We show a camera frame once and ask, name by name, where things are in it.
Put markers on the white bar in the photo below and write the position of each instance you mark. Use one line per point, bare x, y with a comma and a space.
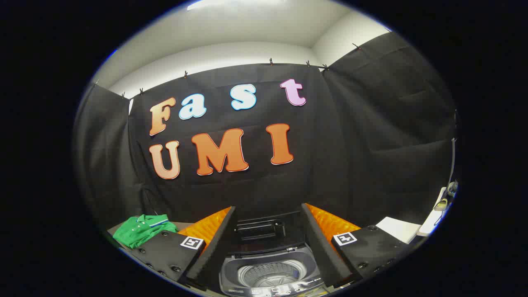
431, 222

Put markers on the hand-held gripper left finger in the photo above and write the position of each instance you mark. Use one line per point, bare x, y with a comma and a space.
220, 243

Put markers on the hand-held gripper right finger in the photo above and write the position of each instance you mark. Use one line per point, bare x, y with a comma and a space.
319, 243

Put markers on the green polo shirt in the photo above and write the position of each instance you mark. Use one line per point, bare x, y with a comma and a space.
136, 231

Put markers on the black backdrop cloth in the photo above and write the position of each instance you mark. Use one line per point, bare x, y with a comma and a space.
330, 165

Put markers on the white flat board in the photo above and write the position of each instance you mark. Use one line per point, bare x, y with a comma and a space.
398, 229

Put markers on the grey washing machine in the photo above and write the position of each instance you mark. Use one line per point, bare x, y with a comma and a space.
231, 268

